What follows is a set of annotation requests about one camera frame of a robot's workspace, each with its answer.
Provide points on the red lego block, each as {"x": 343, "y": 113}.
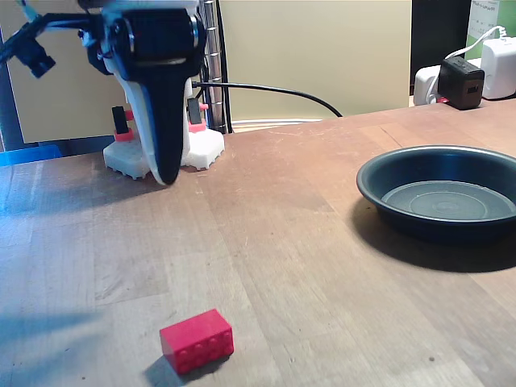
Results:
{"x": 193, "y": 338}

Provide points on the dark round shallow bin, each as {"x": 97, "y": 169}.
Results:
{"x": 443, "y": 201}

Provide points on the chrome metal pole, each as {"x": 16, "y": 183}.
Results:
{"x": 215, "y": 88}

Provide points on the blue strip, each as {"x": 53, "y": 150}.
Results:
{"x": 28, "y": 155}

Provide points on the white power strip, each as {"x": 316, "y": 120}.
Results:
{"x": 423, "y": 84}

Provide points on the black panel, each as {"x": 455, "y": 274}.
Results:
{"x": 435, "y": 32}

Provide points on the black cube power adapter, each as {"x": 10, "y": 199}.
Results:
{"x": 459, "y": 82}

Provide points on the green and white box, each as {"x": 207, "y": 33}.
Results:
{"x": 483, "y": 16}

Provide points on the white charger box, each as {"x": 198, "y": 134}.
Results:
{"x": 500, "y": 68}

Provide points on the black gripper camera on bracket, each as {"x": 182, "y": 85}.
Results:
{"x": 34, "y": 56}

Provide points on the dark board frame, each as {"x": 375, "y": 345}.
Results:
{"x": 10, "y": 113}

